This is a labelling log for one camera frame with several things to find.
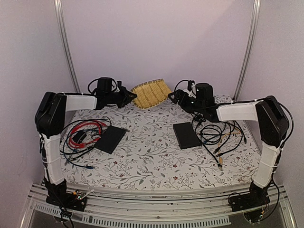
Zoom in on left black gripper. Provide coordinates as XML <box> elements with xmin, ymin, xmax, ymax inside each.
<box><xmin>105</xmin><ymin>85</ymin><xmax>137</xmax><ymax>108</ymax></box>

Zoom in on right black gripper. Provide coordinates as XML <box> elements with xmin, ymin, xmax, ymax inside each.
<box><xmin>168</xmin><ymin>89</ymin><xmax>205</xmax><ymax>114</ymax></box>

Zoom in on black TP-Link network switch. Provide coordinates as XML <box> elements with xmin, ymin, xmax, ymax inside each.
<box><xmin>173</xmin><ymin>122</ymin><xmax>200</xmax><ymax>150</ymax></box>

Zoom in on yellow ethernet cable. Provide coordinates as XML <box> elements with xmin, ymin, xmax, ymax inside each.
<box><xmin>217</xmin><ymin>130</ymin><xmax>242</xmax><ymax>165</ymax></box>

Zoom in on black ethernet cable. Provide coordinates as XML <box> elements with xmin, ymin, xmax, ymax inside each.
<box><xmin>191</xmin><ymin>114</ymin><xmax>247</xmax><ymax>171</ymax></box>

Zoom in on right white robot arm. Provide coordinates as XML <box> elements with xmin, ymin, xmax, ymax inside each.
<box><xmin>168</xmin><ymin>80</ymin><xmax>294</xmax><ymax>212</ymax></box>

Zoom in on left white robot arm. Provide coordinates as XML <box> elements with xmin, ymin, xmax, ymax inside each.
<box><xmin>35</xmin><ymin>77</ymin><xmax>137</xmax><ymax>211</ymax></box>

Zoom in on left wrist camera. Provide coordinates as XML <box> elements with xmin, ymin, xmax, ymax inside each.
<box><xmin>117</xmin><ymin>81</ymin><xmax>122</xmax><ymax>91</ymax></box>

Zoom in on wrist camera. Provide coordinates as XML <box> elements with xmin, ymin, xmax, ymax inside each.
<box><xmin>187</xmin><ymin>80</ymin><xmax>196</xmax><ymax>98</ymax></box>
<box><xmin>117</xmin><ymin>81</ymin><xmax>122</xmax><ymax>91</ymax></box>

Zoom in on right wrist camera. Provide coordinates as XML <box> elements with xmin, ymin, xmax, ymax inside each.
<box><xmin>187</xmin><ymin>80</ymin><xmax>196</xmax><ymax>98</ymax></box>

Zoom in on red ethernet cables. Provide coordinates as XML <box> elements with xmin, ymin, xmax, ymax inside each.
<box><xmin>68</xmin><ymin>120</ymin><xmax>107</xmax><ymax>149</ymax></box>

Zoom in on right aluminium frame post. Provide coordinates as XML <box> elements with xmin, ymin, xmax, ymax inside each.
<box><xmin>233</xmin><ymin>0</ymin><xmax>261</xmax><ymax>101</ymax></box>

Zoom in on aluminium frame post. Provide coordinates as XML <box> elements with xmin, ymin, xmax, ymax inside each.
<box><xmin>54</xmin><ymin>0</ymin><xmax>81</xmax><ymax>93</ymax></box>
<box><xmin>233</xmin><ymin>0</ymin><xmax>261</xmax><ymax>101</ymax></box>

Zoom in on left aluminium frame post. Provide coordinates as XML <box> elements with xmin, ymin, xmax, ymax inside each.
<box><xmin>54</xmin><ymin>0</ymin><xmax>81</xmax><ymax>93</ymax></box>

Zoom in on aluminium front rail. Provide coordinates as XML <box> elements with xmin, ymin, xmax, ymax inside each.
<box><xmin>21</xmin><ymin>182</ymin><xmax>295</xmax><ymax>228</ymax></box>

